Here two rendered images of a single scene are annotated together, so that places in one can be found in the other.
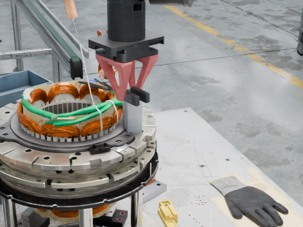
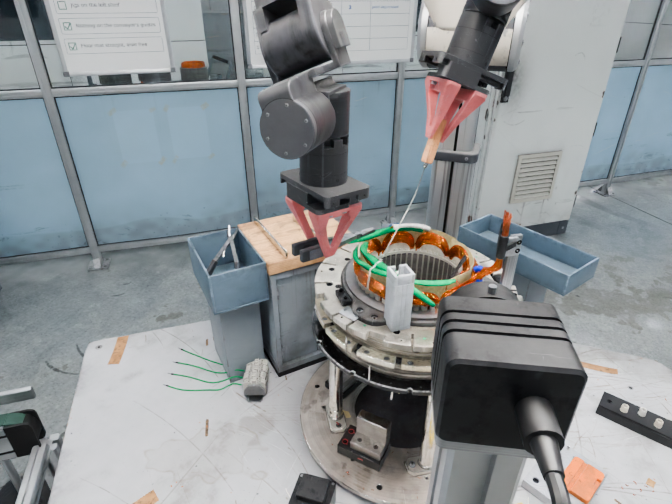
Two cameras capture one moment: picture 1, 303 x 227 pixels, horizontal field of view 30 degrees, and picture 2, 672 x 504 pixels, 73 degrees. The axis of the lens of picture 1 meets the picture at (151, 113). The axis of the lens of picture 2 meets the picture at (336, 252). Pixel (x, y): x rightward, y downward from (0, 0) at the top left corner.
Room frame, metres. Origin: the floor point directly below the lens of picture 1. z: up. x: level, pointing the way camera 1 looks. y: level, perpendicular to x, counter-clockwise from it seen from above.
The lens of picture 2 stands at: (0.88, -0.47, 1.50)
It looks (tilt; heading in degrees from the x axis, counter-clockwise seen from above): 30 degrees down; 95
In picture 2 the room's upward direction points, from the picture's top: straight up
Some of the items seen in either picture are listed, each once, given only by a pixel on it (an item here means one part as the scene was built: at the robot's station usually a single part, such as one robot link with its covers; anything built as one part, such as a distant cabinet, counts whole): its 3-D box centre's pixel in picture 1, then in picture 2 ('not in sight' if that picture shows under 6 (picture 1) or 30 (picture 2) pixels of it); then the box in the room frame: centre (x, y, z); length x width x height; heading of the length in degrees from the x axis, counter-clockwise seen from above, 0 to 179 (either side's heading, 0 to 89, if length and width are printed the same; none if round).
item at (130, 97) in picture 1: (130, 97); (306, 246); (0.80, 0.03, 1.21); 0.04 x 0.01 x 0.02; 40
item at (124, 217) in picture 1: (107, 217); not in sight; (1.06, 0.09, 0.81); 0.08 x 0.05 x 0.01; 79
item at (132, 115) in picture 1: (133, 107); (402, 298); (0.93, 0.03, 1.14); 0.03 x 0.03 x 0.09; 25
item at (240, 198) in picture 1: (249, 199); not in sight; (1.16, -0.24, 0.79); 0.24 x 0.13 x 0.02; 22
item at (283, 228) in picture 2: not in sight; (297, 237); (0.73, 0.36, 1.05); 0.20 x 0.19 x 0.02; 33
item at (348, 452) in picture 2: not in sight; (363, 447); (0.89, 0.05, 0.81); 0.08 x 0.05 x 0.02; 157
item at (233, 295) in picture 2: not in sight; (232, 308); (0.60, 0.27, 0.92); 0.17 x 0.11 x 0.28; 123
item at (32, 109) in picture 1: (36, 105); (385, 233); (0.91, 0.20, 1.15); 0.15 x 0.04 x 0.02; 25
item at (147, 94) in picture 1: (140, 94); (314, 252); (0.81, 0.02, 1.21); 0.04 x 0.01 x 0.02; 40
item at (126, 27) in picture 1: (126, 24); (323, 164); (0.82, 0.04, 1.32); 0.10 x 0.07 x 0.07; 132
